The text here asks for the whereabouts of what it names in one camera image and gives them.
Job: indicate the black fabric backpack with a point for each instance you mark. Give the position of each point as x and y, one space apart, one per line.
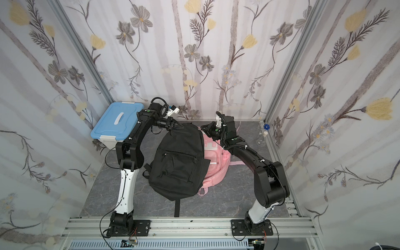
179 166

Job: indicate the clear glass flask blue cap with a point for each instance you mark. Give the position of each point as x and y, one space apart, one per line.
263 130

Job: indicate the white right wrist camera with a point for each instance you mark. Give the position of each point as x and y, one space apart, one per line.
218 121

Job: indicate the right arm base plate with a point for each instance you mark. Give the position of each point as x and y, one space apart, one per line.
245 227

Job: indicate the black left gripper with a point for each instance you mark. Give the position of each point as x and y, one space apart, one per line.
169 123

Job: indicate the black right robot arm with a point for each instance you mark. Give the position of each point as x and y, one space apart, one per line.
270 183

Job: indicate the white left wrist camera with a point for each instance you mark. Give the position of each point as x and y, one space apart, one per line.
172 110

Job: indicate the pink school backpack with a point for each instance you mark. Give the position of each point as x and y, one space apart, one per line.
220 161

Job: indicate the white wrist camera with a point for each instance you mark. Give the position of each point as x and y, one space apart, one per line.
172 110
218 121

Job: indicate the white slotted cable duct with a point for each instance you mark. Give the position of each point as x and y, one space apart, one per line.
161 244

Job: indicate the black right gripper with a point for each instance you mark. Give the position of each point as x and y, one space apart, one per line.
214 129

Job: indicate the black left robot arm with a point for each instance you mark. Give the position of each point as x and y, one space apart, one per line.
131 159

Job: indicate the aluminium front rail frame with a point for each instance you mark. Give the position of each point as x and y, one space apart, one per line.
296 233

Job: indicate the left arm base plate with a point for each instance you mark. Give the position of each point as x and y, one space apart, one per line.
134 227

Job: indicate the blue lidded storage box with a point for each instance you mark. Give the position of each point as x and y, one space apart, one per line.
116 123

